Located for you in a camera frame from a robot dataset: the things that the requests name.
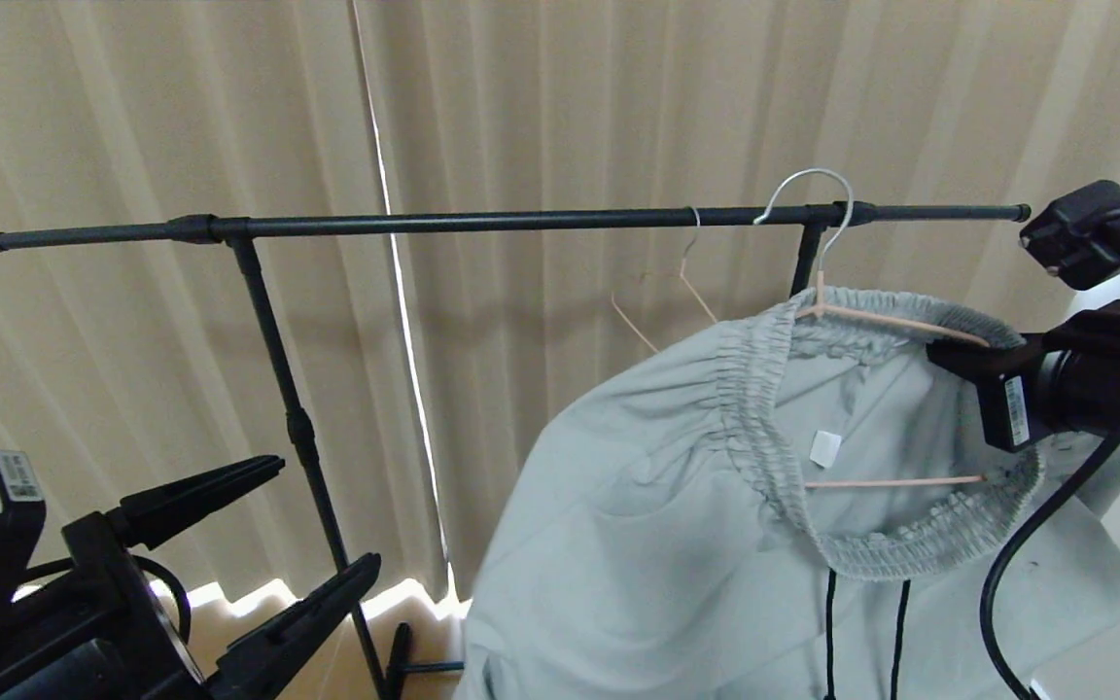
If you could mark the pink clothes hanger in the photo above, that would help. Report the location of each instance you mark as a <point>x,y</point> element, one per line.
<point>891,482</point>
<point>696,295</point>

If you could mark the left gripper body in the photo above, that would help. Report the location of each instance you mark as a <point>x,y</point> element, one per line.
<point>103,632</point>

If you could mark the black clothes rack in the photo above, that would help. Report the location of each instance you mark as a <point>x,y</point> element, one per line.
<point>424,224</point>

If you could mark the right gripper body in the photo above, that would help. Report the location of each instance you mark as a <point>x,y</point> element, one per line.
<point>1085,399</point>

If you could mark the pale grey shorts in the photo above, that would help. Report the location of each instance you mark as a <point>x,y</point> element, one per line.
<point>618,535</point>

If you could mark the beige curtain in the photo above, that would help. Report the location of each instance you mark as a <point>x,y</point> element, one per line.
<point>181,117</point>

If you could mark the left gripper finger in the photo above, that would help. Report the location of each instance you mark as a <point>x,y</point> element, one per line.
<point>297,627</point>
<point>191,501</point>

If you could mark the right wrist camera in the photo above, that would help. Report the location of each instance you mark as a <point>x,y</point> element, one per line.
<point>1085,233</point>

